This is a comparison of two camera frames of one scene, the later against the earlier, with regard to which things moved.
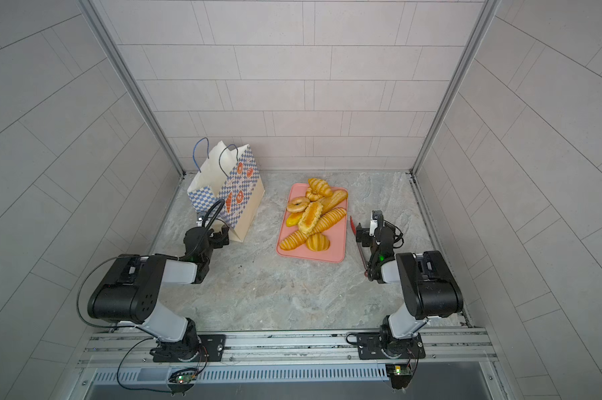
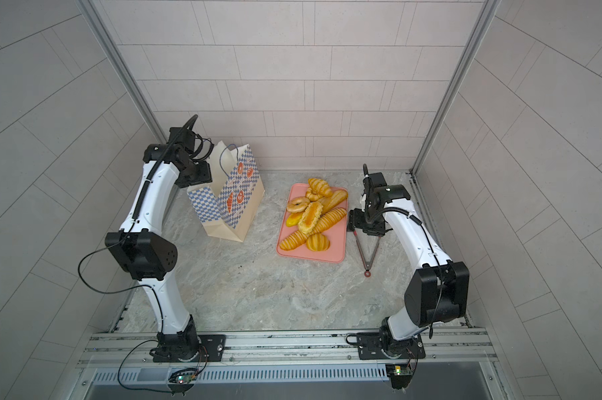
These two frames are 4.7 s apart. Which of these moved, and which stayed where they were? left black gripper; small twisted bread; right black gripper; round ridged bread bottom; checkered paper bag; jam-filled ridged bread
Moved: right black gripper; left black gripper
Stayed: jam-filled ridged bread; small twisted bread; round ridged bread bottom; checkered paper bag
